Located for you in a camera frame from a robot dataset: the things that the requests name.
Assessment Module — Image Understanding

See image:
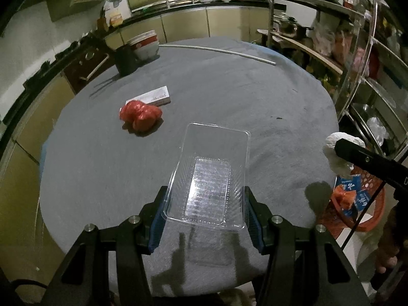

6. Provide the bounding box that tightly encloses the black cup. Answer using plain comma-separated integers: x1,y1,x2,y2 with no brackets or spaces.
114,45,140,76

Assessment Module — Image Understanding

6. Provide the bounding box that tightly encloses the flat white box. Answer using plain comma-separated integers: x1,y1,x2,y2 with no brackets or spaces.
125,85,173,106

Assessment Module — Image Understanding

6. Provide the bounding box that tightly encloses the long white stick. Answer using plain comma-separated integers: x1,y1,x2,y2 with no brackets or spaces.
159,44,277,66

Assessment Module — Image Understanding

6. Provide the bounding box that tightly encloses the orange printed packet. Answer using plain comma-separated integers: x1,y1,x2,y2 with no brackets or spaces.
108,5,125,28

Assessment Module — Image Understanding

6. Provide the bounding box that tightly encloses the blue snack packet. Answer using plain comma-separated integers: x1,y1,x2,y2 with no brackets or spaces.
335,174,364,195
352,189,372,212

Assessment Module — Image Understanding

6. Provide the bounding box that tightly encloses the person's right hand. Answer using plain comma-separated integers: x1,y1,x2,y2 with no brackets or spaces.
374,209,400,275

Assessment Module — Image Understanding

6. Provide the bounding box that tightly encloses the metal shelf rack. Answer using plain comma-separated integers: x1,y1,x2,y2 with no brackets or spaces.
268,0,408,166

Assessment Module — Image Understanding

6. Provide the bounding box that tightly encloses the wooden board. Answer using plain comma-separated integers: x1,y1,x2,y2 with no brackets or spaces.
257,29,344,75

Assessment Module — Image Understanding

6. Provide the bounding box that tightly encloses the white bowl red rim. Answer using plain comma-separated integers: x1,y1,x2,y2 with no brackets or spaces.
127,30,158,47

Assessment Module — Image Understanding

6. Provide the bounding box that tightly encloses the pale plastic bag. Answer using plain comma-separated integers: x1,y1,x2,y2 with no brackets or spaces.
311,17,338,58

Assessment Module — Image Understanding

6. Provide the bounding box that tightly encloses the steel cooking pot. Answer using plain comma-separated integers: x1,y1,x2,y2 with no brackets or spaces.
277,17,308,35

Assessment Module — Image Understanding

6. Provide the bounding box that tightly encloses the red plastic bag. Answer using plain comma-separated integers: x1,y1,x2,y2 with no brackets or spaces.
119,100,163,133

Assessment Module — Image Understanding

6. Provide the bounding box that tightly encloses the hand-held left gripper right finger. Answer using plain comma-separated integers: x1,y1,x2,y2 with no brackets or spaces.
243,185,370,306

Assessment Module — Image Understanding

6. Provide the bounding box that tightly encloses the orange red wrapper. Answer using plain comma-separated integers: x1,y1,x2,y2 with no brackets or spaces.
331,185,357,211

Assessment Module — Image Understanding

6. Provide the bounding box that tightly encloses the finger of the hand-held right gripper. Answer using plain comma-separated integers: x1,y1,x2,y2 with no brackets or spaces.
334,138,408,188

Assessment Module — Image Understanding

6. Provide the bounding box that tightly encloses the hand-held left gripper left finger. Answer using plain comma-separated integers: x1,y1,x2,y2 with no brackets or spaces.
48,185,169,306

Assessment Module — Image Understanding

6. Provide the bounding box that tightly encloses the white plastic bag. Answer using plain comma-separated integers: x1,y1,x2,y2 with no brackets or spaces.
366,116,388,144

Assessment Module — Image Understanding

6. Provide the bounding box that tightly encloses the clear plastic tray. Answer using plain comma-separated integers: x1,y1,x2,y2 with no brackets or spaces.
162,122,251,230

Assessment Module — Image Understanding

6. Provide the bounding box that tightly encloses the grey tablecloth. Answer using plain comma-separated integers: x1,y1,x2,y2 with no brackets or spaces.
39,36,339,295

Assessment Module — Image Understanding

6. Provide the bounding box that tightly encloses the red plastic mesh basket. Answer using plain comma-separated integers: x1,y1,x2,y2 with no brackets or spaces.
319,169,386,233

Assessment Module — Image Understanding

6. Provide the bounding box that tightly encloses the white paper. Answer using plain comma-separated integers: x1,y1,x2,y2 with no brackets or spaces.
323,132,367,174

